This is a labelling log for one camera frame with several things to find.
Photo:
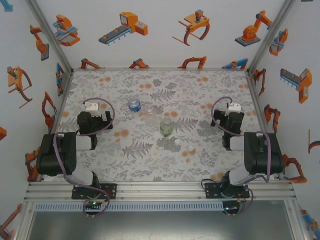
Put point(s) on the blue label plastic bottle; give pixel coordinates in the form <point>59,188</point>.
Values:
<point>134,107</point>

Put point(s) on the clear unlabelled plastic bottle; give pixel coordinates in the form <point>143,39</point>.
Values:
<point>149,117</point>

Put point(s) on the white blue-top bottle cap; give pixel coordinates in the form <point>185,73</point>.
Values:
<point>190,148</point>
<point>177,141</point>

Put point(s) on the green label plastic bottle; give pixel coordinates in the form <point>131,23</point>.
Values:
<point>167,128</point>

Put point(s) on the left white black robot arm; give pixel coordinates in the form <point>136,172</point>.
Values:
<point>52,155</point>

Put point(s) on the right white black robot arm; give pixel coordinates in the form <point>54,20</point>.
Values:
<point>262,155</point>

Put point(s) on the floral fern pattern tablecloth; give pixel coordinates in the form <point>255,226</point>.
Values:
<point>150,162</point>

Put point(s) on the small controller board green light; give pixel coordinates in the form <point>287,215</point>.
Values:
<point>93,203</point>
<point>230,208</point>

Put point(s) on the grey metal panel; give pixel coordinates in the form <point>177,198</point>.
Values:
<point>160,225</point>

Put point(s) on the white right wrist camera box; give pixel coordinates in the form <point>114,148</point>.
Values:
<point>235,108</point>

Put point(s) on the aluminium side frame rail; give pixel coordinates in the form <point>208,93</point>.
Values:
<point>65,85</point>
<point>261,117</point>

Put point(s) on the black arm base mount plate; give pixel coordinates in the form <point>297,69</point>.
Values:
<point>211,191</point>
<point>111,191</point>

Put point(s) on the thin aluminium frame rail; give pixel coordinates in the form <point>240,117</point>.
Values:
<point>160,69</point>

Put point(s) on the wide grooved aluminium frame rail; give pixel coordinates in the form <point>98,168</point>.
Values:
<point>160,191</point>

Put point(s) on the aluminium frame post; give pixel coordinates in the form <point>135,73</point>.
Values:
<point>50,35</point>
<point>271,35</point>
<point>295,220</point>
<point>23,222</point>

